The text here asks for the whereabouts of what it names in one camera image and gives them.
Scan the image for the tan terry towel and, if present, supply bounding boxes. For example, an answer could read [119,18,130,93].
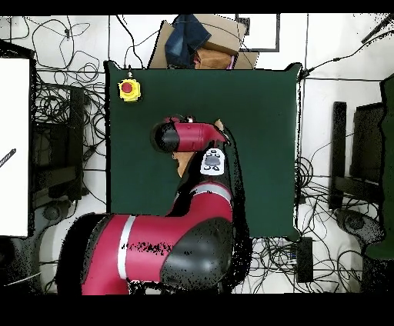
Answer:
[171,118,225,179]

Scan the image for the white flat panel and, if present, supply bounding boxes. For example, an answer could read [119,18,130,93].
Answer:
[0,58,31,237]

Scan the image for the black flat bar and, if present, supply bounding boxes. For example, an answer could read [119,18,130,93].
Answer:
[328,101,348,211]

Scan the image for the yellow emergency stop button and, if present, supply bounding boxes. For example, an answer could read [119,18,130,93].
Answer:
[117,71,142,103]

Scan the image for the orange folded cloth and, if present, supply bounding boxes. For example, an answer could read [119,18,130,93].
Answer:
[194,48,235,70]

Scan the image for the blue denim jeans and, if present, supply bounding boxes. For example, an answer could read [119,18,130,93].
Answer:
[164,14,212,68]

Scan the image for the dark green table cloth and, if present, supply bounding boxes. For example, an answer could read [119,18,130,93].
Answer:
[103,60,303,241]

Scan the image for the brown cardboard box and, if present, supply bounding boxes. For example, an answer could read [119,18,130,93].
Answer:
[148,13,259,70]

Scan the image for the black equipment rack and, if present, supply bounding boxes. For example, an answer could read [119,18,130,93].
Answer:
[30,85,85,207]
[350,102,386,185]

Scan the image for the black stand base foot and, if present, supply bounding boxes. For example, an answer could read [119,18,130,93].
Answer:
[33,199,75,228]
[334,208,386,247]

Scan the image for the striped black rod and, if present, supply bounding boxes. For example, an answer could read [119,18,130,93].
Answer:
[0,148,17,168]

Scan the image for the black power box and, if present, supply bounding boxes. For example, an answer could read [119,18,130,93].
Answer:
[295,236,314,283]

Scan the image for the black tripod rod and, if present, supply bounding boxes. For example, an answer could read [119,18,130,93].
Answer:
[361,13,394,44]

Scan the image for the black rectangular frame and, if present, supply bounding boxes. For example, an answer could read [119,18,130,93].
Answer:
[235,13,281,52]

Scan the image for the floor cable tangle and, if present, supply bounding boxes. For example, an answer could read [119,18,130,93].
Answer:
[252,156,379,293]
[30,18,107,173]

